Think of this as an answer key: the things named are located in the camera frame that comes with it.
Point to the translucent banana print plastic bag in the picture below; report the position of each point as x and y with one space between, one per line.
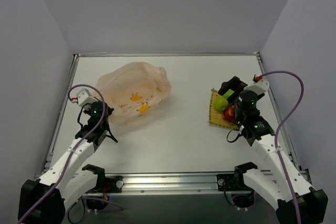
134 90

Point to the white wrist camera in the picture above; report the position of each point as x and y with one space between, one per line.
260 85
83 97

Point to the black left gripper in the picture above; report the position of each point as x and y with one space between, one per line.
98 133

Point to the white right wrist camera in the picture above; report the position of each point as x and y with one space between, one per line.
260 85

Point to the aluminium table frame rail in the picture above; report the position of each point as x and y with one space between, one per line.
173 149

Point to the green fake pear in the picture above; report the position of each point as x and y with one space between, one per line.
220 103

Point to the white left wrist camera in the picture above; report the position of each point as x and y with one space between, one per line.
83 97

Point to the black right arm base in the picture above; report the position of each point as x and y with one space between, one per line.
236 193

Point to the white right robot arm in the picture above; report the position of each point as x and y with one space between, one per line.
293 198

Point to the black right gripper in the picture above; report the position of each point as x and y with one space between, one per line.
233 86

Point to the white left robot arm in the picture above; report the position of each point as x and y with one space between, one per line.
47 199

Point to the yellow bamboo mat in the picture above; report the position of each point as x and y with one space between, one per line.
215 117

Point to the red lychee bunch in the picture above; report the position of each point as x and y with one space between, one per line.
229 114

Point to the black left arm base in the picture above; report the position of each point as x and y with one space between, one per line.
110 185

